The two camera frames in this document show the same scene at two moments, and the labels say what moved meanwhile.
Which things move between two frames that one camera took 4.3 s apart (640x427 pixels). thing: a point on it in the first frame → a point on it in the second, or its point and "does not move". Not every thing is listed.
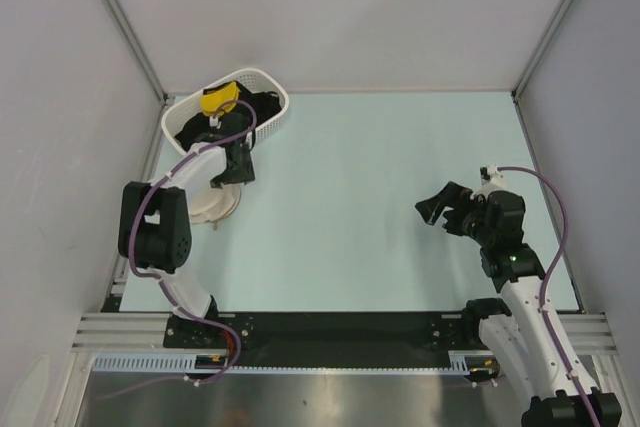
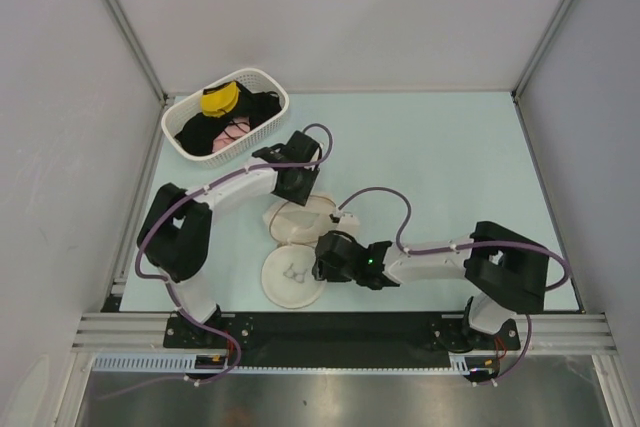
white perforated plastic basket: (259, 79) does not move
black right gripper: (453, 195) → (323, 269)
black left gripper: (243, 175) → (300, 197)
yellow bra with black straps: (220, 99) does not move
